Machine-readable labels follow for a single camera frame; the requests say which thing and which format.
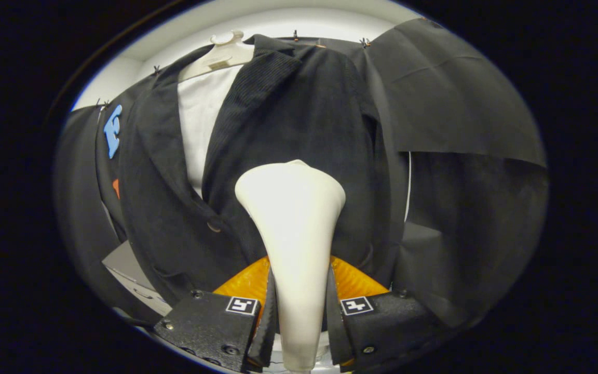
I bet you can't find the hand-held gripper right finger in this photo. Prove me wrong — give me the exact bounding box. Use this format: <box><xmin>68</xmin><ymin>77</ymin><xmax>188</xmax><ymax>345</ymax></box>
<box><xmin>325</xmin><ymin>255</ymin><xmax>445</xmax><ymax>373</ymax></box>

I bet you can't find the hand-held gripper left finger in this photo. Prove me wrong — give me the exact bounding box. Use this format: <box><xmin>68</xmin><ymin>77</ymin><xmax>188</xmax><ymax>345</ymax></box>
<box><xmin>153</xmin><ymin>257</ymin><xmax>277</xmax><ymax>373</ymax></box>

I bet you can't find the white garment steamer head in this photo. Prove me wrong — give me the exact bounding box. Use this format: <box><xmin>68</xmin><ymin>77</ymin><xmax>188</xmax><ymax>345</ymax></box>
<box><xmin>234</xmin><ymin>159</ymin><xmax>346</xmax><ymax>372</ymax></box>

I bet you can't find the black jacket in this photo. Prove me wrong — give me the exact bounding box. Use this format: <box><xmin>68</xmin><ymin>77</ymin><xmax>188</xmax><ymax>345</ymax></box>
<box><xmin>117</xmin><ymin>34</ymin><xmax>409</xmax><ymax>307</ymax></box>

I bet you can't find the grey cabinet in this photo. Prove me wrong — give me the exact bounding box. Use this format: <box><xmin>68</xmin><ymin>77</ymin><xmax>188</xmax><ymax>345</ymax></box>
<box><xmin>102</xmin><ymin>240</ymin><xmax>172</xmax><ymax>316</ymax></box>

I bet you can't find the white dress form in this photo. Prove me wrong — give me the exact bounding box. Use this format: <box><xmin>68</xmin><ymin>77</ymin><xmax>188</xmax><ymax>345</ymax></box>
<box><xmin>177</xmin><ymin>65</ymin><xmax>245</xmax><ymax>198</ymax></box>

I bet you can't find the black backdrop cloth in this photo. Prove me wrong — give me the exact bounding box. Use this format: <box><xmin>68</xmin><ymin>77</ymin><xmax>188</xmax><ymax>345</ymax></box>
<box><xmin>52</xmin><ymin>18</ymin><xmax>549</xmax><ymax>333</ymax></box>

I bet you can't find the white plastic hanger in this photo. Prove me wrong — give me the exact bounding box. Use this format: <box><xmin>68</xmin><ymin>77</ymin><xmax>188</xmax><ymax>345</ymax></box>
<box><xmin>179</xmin><ymin>30</ymin><xmax>255</xmax><ymax>83</ymax></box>

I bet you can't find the thin white cord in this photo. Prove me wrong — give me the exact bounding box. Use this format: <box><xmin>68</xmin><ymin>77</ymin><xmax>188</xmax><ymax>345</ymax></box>
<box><xmin>404</xmin><ymin>151</ymin><xmax>413</xmax><ymax>223</ymax></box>

